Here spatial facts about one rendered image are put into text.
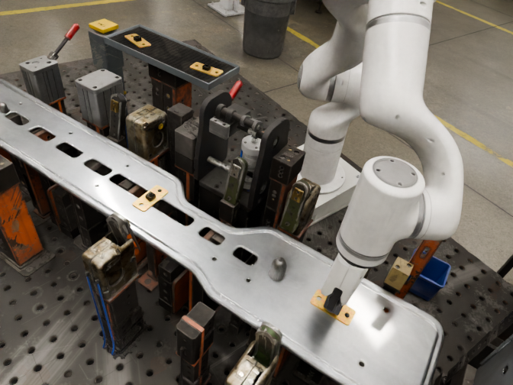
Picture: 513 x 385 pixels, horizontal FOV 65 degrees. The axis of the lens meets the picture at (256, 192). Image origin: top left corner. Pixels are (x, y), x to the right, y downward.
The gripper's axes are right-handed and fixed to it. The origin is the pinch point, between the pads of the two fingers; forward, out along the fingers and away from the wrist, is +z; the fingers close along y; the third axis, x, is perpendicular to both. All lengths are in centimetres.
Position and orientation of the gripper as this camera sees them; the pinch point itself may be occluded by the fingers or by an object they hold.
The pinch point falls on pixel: (337, 299)
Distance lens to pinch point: 80.0
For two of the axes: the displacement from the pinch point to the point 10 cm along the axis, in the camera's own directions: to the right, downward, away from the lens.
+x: 8.3, 4.4, -3.3
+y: -5.4, 5.3, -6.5
